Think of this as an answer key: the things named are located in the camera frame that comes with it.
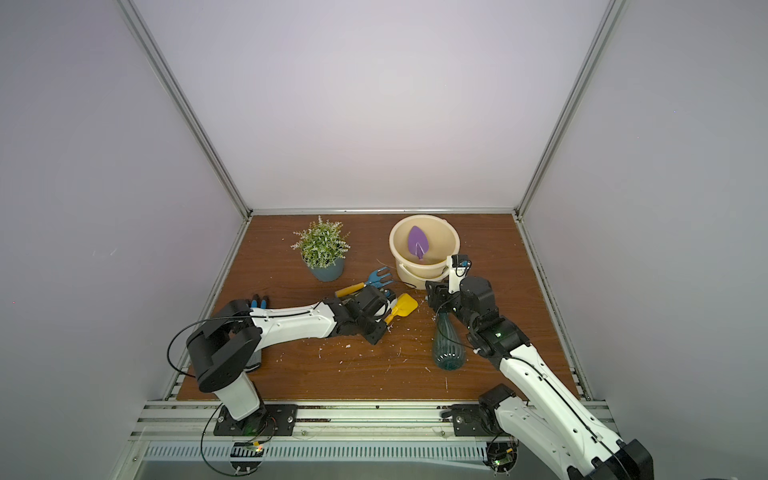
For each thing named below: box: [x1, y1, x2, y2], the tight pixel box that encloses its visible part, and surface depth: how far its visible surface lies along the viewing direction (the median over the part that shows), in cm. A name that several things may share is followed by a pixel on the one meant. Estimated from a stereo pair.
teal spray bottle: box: [432, 312, 466, 371], surface depth 78 cm
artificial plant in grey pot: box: [291, 215, 351, 283], surface depth 92 cm
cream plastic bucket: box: [389, 214, 461, 290], surface depth 96 cm
